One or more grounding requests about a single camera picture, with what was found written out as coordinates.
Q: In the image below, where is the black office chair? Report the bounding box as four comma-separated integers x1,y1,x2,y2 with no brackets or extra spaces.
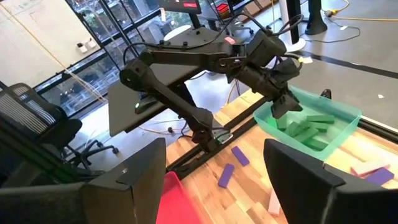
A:
0,82,119,187

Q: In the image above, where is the red plastic bin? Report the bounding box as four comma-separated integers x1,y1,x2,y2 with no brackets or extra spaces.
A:
155,170,205,224

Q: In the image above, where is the black side desk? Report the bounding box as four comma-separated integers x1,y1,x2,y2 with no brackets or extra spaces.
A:
107,26,237,138

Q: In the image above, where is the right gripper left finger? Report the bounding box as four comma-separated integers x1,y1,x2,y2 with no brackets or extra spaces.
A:
82,138,167,224

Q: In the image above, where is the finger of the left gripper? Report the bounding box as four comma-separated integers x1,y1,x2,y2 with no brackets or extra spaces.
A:
271,91,304,119

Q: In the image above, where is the black monitor with red bar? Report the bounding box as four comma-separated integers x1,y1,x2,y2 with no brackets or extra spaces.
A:
157,0,203,30

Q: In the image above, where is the white round stand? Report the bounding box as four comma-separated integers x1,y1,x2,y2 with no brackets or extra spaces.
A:
278,0,307,53

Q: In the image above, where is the glass window wall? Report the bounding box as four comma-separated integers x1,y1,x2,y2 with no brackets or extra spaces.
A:
32,0,224,118

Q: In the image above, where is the yellow floor cable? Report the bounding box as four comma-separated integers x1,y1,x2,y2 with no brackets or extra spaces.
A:
323,0,398,22

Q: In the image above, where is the green wooden block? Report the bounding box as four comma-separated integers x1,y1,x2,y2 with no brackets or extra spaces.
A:
303,138,330,152
275,114,289,131
306,113,336,124
309,122,330,133
284,121,305,138
294,126,320,143

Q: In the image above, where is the purple wooden block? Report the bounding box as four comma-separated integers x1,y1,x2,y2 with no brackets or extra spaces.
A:
231,145,251,167
217,163,236,189
363,167,396,187

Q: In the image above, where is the pink wooden block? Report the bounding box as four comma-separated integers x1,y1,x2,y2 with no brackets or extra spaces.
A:
350,160,391,178
267,188,282,217

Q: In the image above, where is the black computer mouse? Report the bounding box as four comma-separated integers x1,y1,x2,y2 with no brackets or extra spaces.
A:
134,95,159,115

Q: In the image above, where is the green translucent plastic bin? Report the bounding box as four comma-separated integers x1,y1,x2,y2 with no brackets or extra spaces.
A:
252,85,363,162

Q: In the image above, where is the black floor cable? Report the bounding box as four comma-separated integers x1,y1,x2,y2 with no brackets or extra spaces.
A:
303,17,361,44

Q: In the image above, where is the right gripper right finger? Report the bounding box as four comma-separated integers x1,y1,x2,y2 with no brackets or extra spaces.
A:
263,138,348,224

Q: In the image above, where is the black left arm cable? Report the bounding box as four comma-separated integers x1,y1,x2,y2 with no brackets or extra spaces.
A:
123,12,305,68

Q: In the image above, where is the red storage tray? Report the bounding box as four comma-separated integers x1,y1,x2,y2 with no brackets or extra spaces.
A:
216,2,231,15

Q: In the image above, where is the black round stand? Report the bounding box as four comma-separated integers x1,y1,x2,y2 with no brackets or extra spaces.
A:
305,0,328,35

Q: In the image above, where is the yellow hanging cord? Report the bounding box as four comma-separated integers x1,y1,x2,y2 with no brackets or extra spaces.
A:
0,4,108,103

